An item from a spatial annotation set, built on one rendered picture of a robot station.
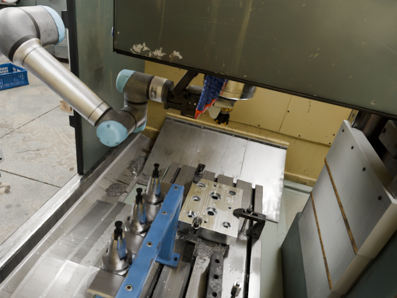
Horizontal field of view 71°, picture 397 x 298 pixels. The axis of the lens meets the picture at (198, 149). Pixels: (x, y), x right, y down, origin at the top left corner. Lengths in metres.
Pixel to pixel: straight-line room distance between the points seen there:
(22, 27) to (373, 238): 1.05
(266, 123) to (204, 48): 1.51
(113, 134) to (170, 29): 0.39
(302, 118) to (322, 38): 1.50
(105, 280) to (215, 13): 0.54
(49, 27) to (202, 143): 1.25
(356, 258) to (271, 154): 1.23
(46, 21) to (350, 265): 1.10
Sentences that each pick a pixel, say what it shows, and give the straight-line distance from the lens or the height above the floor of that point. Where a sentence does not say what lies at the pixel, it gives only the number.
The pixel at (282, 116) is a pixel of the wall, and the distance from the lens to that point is 1.96.
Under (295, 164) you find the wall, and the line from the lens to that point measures 2.13.
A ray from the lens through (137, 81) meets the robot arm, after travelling 0.89.
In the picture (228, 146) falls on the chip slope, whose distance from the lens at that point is 1.96.
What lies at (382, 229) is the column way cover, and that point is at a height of 1.34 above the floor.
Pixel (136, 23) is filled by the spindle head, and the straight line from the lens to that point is 0.53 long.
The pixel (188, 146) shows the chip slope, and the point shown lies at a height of 0.78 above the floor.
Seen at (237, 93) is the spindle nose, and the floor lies 1.52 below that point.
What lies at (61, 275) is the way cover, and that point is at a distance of 1.24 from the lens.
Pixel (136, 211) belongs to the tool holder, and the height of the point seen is 1.27.
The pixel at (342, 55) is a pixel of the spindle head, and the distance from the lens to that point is 0.50.
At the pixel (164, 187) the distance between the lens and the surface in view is 0.86.
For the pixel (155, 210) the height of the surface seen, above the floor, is 1.22.
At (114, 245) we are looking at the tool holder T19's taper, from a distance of 0.62.
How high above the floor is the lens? 1.76
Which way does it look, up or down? 31 degrees down
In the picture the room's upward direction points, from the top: 11 degrees clockwise
